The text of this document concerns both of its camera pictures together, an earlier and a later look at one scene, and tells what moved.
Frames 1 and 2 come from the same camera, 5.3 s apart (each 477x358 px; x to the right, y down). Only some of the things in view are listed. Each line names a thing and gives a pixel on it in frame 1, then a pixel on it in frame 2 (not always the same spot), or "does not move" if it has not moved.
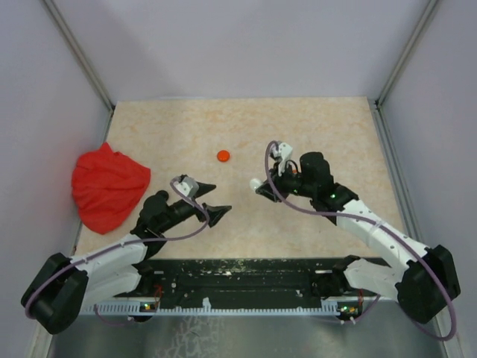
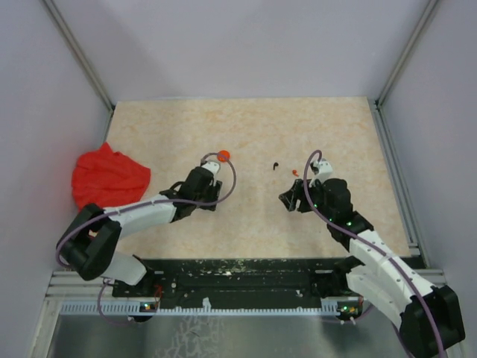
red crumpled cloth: [107, 186] does not move
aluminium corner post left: [82, 59] does not move
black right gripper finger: [265, 189] -> [291, 198]
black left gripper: [215, 212] -> [215, 189]
